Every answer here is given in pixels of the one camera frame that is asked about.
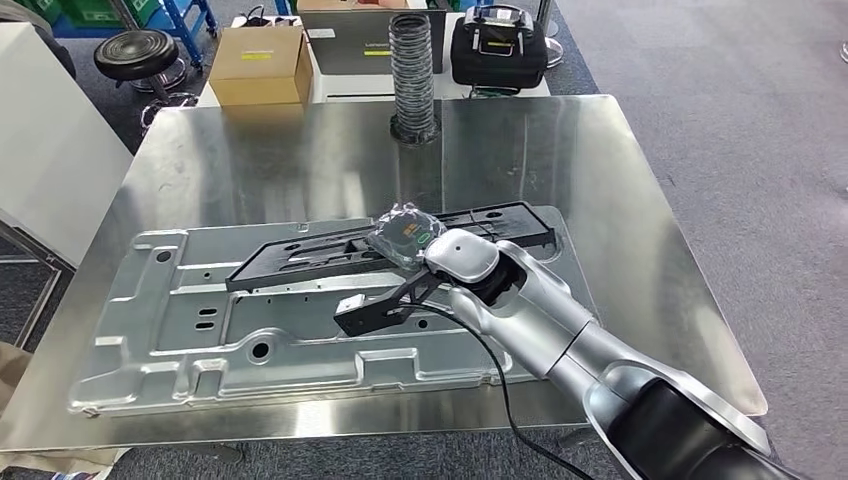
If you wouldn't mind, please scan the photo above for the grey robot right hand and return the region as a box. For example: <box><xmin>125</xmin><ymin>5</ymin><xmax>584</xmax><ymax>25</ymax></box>
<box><xmin>366</xmin><ymin>201</ymin><xmax>449</xmax><ymax>274</ymax></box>

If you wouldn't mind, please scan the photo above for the black plastic plate bracket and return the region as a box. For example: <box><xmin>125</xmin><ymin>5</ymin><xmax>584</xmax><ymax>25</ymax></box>
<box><xmin>225</xmin><ymin>200</ymin><xmax>556</xmax><ymax>294</ymax></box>

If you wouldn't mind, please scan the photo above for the stainless steel workbench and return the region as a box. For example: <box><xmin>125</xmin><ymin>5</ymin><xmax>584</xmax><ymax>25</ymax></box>
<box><xmin>0</xmin><ymin>94</ymin><xmax>770</xmax><ymax>455</ymax></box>

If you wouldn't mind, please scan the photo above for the black carry case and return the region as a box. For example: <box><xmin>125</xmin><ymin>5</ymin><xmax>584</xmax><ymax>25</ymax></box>
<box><xmin>450</xmin><ymin>3</ymin><xmax>550</xmax><ymax>91</ymax></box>

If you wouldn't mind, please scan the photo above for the grey laptop box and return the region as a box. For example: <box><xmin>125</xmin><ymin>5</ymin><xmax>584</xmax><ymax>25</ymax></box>
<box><xmin>301</xmin><ymin>7</ymin><xmax>448</xmax><ymax>76</ymax></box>

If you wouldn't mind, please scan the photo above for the brown cardboard box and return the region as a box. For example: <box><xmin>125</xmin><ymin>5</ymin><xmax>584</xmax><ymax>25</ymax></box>
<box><xmin>208</xmin><ymin>25</ymin><xmax>314</xmax><ymax>107</ymax></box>

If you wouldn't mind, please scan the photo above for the stamped grey metal panel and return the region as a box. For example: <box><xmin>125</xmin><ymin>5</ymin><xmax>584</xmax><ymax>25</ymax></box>
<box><xmin>68</xmin><ymin>205</ymin><xmax>601</xmax><ymax>419</ymax></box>

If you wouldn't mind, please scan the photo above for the blue metal rack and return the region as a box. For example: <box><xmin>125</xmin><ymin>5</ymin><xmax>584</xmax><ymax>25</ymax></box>
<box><xmin>51</xmin><ymin>0</ymin><xmax>220</xmax><ymax>71</ymax></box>

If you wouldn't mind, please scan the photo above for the black round stool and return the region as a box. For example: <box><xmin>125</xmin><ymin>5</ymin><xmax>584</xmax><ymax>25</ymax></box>
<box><xmin>93</xmin><ymin>29</ymin><xmax>200</xmax><ymax>137</ymax></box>

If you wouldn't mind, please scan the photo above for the green plastic crate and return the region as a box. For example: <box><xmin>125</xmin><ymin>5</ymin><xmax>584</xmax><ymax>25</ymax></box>
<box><xmin>13</xmin><ymin>0</ymin><xmax>64</xmax><ymax>24</ymax></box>
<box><xmin>125</xmin><ymin>0</ymin><xmax>164</xmax><ymax>21</ymax></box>
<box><xmin>66</xmin><ymin>0</ymin><xmax>124</xmax><ymax>24</ymax></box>

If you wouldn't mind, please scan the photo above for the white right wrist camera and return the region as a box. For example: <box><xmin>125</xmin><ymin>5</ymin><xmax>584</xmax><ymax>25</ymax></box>
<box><xmin>334</xmin><ymin>293</ymin><xmax>368</xmax><ymax>319</ymax></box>

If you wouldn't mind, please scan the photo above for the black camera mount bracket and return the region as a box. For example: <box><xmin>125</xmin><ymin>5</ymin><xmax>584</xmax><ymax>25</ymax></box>
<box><xmin>333</xmin><ymin>268</ymin><xmax>446</xmax><ymax>338</ymax></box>

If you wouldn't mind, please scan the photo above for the ribbed grey hose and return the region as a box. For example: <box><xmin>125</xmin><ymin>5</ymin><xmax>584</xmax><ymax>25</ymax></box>
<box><xmin>388</xmin><ymin>13</ymin><xmax>441</xmax><ymax>145</ymax></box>

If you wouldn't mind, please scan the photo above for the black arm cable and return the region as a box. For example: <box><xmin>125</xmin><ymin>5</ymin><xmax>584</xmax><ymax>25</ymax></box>
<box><xmin>396</xmin><ymin>301</ymin><xmax>598</xmax><ymax>480</ymax></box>

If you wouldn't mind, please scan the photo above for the chrome stand post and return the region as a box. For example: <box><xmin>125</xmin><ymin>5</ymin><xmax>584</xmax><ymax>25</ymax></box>
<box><xmin>536</xmin><ymin>0</ymin><xmax>566</xmax><ymax>68</ymax></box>

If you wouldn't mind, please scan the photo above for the black cable bundle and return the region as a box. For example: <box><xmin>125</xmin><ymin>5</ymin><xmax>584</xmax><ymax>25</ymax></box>
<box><xmin>231</xmin><ymin>5</ymin><xmax>296</xmax><ymax>29</ymax></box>

